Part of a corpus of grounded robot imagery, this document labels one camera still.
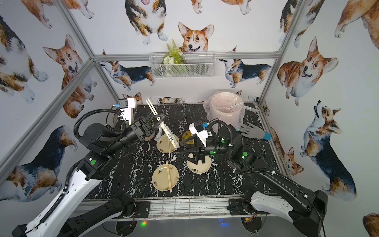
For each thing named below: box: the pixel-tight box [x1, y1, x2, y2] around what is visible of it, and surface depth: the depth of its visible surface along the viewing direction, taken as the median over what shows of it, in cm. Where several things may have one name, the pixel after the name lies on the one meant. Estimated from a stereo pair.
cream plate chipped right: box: [186, 155, 212, 175], surface depth 88 cm
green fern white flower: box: [162, 39, 185, 65], surface depth 85 cm
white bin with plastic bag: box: [203, 91, 246, 129], surface depth 92 cm
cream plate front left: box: [151, 163, 180, 192], surface depth 85 cm
